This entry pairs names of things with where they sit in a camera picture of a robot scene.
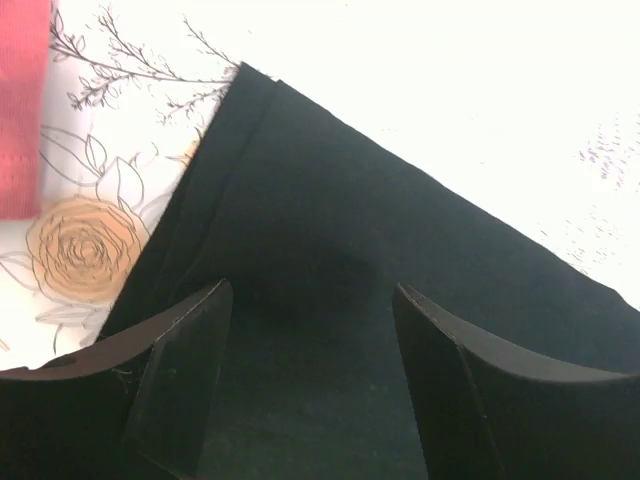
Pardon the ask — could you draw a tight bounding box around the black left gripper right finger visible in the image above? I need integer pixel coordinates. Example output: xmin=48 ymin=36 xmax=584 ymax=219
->
xmin=392 ymin=285 xmax=639 ymax=479

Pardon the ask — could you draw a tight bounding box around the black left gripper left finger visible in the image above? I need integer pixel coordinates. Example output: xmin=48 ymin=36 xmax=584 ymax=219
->
xmin=1 ymin=281 xmax=233 ymax=479

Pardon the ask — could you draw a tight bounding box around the black t shirt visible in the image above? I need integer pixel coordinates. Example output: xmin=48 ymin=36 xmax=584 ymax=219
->
xmin=103 ymin=65 xmax=639 ymax=479

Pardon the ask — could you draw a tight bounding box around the folded red t shirt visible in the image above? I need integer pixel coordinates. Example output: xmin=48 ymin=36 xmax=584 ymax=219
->
xmin=1 ymin=0 xmax=51 ymax=220

